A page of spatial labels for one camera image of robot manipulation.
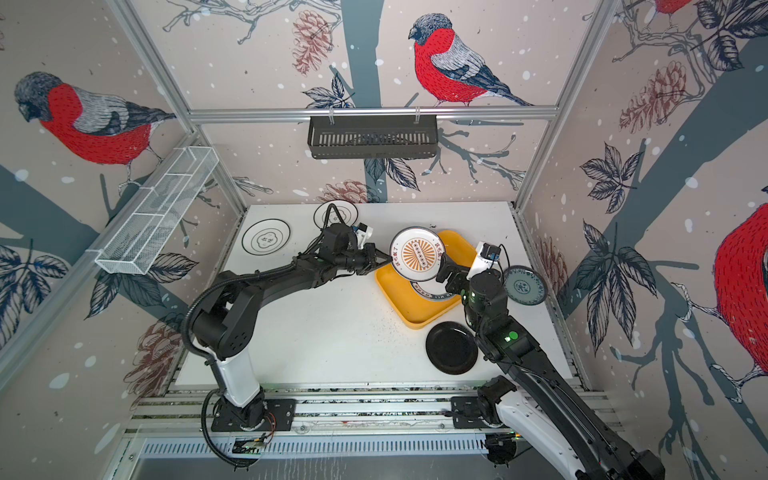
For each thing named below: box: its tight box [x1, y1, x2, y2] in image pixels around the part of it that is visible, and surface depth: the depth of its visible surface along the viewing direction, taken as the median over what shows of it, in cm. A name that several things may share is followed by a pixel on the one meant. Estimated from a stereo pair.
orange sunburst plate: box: [390, 226, 446, 282], surface depth 92 cm
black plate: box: [425, 321, 479, 375], surface depth 86 cm
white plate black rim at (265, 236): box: [241, 218, 291, 256], surface depth 113 cm
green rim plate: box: [410, 277, 461, 301], surface depth 94 cm
